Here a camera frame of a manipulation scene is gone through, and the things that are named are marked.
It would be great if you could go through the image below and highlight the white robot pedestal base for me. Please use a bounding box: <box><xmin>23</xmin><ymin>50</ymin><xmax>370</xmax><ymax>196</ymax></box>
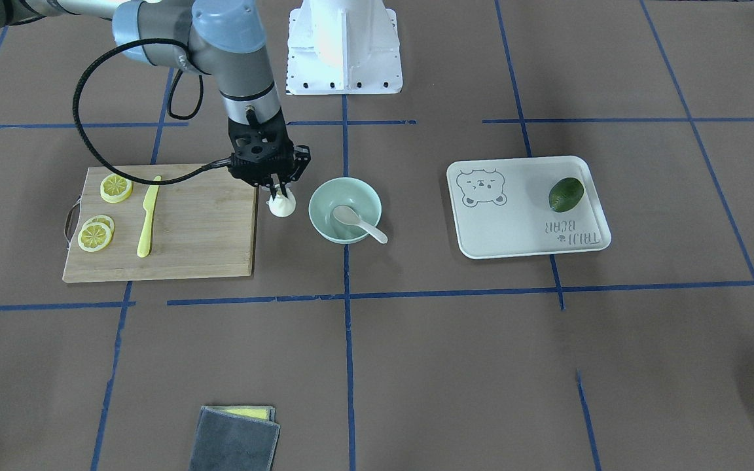
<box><xmin>285</xmin><ymin>1</ymin><xmax>404</xmax><ymax>96</ymax></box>

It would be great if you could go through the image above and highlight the yellow plastic knife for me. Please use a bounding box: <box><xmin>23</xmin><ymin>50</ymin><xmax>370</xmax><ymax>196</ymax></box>
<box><xmin>135</xmin><ymin>184</ymin><xmax>160</xmax><ymax>258</ymax></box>

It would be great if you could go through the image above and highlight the lemon slice upper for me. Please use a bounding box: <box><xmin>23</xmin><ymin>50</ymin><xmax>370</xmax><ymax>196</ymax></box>
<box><xmin>99</xmin><ymin>173</ymin><xmax>134</xmax><ymax>203</ymax></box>

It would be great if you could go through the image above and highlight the cream bear serving tray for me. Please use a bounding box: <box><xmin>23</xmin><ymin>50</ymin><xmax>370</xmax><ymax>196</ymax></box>
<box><xmin>446</xmin><ymin>155</ymin><xmax>611</xmax><ymax>260</ymax></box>

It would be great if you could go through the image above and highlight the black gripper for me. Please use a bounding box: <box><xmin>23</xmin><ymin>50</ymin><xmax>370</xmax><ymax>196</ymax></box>
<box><xmin>226</xmin><ymin>110</ymin><xmax>312</xmax><ymax>201</ymax></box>

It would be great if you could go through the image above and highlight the white steamed bun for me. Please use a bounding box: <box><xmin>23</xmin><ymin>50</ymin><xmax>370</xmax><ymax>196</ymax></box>
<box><xmin>266</xmin><ymin>185</ymin><xmax>297</xmax><ymax>218</ymax></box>

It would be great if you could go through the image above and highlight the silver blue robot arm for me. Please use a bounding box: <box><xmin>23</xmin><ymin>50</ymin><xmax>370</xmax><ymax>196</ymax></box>
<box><xmin>0</xmin><ymin>1</ymin><xmax>311</xmax><ymax>200</ymax></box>

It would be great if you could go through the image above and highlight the lemon slice single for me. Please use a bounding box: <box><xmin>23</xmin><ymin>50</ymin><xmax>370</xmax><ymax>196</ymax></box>
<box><xmin>76</xmin><ymin>221</ymin><xmax>113</xmax><ymax>253</ymax></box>

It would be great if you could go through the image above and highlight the light green bowl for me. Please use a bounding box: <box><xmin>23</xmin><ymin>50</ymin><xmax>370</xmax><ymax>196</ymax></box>
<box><xmin>308</xmin><ymin>178</ymin><xmax>382</xmax><ymax>244</ymax></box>

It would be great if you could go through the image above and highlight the lemon slice lower stacked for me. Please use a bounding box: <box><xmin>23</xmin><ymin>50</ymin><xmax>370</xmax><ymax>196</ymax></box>
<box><xmin>82</xmin><ymin>215</ymin><xmax>116</xmax><ymax>232</ymax></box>

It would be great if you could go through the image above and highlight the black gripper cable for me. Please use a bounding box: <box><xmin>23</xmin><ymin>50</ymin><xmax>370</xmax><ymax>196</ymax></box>
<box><xmin>73</xmin><ymin>37</ymin><xmax>234</xmax><ymax>187</ymax></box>

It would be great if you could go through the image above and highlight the wooden cutting board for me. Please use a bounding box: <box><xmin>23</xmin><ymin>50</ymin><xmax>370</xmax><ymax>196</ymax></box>
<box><xmin>62</xmin><ymin>167</ymin><xmax>257</xmax><ymax>283</ymax></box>

